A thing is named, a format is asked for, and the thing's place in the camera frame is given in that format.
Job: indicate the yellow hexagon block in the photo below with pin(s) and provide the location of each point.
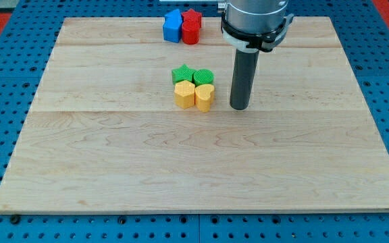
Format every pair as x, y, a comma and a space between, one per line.
184, 94

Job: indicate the yellow heart block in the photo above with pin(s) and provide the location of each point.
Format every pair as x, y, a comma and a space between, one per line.
204, 96

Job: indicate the green star block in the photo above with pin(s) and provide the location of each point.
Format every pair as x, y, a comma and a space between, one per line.
183, 73

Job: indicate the green cylinder block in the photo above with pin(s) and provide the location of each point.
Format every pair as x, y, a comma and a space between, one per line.
203, 76

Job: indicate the blue house-shaped block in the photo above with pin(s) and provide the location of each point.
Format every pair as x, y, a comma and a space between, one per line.
173, 14

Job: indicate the red star block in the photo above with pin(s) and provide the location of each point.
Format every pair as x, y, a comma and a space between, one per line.
192, 16

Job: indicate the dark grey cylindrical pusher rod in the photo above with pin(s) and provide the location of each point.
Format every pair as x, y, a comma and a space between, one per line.
242, 80

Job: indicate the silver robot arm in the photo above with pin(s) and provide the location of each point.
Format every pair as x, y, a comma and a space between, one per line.
254, 25

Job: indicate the blue pentagon block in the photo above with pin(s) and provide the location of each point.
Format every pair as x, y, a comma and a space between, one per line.
172, 29

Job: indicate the light wooden board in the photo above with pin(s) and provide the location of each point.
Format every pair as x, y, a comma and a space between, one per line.
104, 136

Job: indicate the red cylinder block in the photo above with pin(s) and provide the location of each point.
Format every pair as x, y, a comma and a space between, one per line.
190, 32

